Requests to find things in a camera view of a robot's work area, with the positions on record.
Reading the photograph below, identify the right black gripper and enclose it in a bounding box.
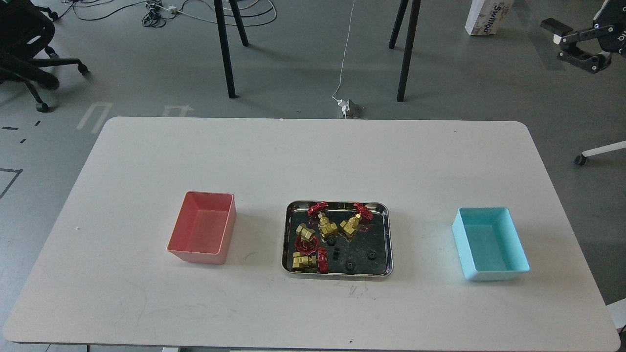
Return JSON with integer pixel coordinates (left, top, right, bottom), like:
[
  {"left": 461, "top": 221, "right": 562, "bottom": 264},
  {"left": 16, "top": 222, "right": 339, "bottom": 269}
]
[{"left": 540, "top": 0, "right": 626, "bottom": 74}]

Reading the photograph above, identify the brass valve red handle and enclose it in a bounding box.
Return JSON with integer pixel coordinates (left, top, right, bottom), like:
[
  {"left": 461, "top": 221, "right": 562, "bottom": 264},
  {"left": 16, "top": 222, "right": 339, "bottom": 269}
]
[{"left": 295, "top": 223, "right": 319, "bottom": 255}]

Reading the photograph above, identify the white cardboard box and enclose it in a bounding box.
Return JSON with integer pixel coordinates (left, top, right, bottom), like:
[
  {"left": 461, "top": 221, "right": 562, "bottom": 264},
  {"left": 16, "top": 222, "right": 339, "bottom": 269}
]
[{"left": 465, "top": 0, "right": 514, "bottom": 36}]

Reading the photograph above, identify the blue plastic box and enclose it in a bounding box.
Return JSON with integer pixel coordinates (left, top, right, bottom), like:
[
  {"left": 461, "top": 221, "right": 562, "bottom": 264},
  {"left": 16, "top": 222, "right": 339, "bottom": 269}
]
[{"left": 452, "top": 207, "right": 530, "bottom": 281}]

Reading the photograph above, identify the brass valve top right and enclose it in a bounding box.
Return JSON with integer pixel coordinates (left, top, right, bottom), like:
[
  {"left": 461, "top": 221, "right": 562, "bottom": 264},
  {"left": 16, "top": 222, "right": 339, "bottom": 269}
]
[{"left": 339, "top": 202, "right": 374, "bottom": 241}]

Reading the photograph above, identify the brass valve top left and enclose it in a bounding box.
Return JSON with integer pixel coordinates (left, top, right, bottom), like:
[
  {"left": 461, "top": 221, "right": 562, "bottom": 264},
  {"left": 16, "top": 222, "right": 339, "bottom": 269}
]
[{"left": 307, "top": 202, "right": 338, "bottom": 242}]

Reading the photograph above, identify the brass valve bottom left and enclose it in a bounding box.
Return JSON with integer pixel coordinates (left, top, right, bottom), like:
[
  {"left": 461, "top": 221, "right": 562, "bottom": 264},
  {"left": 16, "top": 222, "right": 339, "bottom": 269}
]
[{"left": 291, "top": 247, "right": 329, "bottom": 274}]

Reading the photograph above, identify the pink plastic box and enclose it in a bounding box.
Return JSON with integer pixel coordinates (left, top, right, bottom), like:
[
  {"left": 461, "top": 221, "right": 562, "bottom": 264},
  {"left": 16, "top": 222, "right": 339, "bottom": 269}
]
[{"left": 166, "top": 191, "right": 237, "bottom": 264}]

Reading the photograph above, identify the white chair base leg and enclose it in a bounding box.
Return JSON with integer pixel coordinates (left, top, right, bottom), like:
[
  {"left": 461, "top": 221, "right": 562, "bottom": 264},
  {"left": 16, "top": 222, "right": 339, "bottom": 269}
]
[{"left": 573, "top": 141, "right": 626, "bottom": 166}]

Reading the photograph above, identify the black table leg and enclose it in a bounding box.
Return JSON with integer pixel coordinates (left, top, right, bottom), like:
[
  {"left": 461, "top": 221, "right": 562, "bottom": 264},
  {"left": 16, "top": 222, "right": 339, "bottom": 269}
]
[
  {"left": 388, "top": 0, "right": 409, "bottom": 49},
  {"left": 397, "top": 0, "right": 421, "bottom": 102},
  {"left": 228, "top": 0, "right": 249, "bottom": 47},
  {"left": 213, "top": 0, "right": 237, "bottom": 99}
]

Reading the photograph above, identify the black rear table leg right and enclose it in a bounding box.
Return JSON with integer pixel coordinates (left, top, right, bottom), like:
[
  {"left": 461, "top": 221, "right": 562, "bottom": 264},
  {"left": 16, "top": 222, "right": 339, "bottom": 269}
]
[{"left": 388, "top": 0, "right": 409, "bottom": 49}]

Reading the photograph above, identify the shiny metal tray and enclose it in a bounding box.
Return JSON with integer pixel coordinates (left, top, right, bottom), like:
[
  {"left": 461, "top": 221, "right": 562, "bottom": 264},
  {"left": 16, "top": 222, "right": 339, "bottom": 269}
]
[{"left": 281, "top": 200, "right": 393, "bottom": 278}]

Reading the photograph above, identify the black rear table leg left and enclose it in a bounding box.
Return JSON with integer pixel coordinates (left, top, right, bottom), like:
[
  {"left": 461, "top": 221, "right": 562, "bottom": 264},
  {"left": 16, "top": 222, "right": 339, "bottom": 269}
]
[{"left": 228, "top": 0, "right": 249, "bottom": 47}]

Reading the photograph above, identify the black office chair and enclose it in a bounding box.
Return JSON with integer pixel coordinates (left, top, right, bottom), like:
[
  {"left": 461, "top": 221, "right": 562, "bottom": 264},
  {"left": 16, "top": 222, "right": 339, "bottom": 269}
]
[{"left": 0, "top": 0, "right": 88, "bottom": 113}]

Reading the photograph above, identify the white cable with plug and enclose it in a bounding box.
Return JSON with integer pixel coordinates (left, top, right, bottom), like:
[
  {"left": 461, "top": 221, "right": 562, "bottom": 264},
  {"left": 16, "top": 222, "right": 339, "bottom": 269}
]
[{"left": 332, "top": 0, "right": 356, "bottom": 118}]

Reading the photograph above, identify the bundle of floor cables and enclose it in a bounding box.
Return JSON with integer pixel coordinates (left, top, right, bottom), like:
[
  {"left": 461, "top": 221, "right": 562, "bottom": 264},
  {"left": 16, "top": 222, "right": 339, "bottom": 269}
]
[{"left": 59, "top": 0, "right": 277, "bottom": 28}]

